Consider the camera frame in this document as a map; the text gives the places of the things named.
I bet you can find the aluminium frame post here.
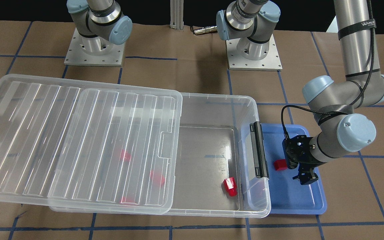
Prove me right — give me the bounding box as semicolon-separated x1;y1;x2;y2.
169;0;184;31

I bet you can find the blue plastic tray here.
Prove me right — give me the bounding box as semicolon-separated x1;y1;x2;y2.
261;123;327;215

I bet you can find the clear plastic storage box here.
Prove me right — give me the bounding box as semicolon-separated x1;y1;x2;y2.
163;93;271;218

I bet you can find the red block in box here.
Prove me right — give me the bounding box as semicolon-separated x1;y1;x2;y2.
223;177;238;197

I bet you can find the red block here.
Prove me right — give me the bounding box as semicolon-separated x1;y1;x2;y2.
119;197;136;205
150;171;166;187
273;159;288;171
117;149;131;162
223;177;238;197

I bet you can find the black box latch handle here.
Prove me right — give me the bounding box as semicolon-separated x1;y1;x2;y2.
250;121;269;179

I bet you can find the red block under lid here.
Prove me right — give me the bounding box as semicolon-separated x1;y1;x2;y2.
117;149;131;162
119;197;136;205
150;171;166;187

